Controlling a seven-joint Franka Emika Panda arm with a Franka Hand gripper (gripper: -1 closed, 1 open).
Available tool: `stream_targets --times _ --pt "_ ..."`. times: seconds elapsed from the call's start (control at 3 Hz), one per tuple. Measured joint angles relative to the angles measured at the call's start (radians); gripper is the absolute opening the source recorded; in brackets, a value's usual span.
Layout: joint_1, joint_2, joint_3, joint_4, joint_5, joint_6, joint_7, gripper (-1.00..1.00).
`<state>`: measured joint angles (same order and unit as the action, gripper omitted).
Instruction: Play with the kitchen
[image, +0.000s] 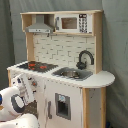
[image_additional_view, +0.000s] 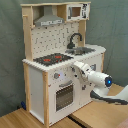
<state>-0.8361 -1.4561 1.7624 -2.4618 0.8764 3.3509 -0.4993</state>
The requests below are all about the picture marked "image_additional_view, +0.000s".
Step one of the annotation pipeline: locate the black toy stovetop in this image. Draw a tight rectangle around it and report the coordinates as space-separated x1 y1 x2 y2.
34 53 70 66

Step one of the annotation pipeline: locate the wooden toy kitchen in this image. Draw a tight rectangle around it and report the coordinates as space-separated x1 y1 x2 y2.
22 2 105 127

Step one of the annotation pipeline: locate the toy microwave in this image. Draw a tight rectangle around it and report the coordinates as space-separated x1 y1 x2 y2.
67 4 89 21

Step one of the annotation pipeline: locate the left stove knob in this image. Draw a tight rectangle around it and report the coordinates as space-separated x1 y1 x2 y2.
54 73 60 79

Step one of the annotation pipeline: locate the grey toy sink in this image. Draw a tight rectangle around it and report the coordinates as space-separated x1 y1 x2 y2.
65 47 95 56

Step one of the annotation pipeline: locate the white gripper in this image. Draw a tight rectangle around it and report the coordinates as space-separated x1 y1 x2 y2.
73 61 91 78

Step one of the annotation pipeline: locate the white toy oven door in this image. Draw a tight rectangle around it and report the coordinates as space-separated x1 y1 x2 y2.
49 80 74 120

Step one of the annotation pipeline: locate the black toy faucet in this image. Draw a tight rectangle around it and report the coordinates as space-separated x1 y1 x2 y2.
67 33 83 49

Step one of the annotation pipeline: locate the grey range hood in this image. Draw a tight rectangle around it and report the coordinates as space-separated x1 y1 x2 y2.
34 5 64 27

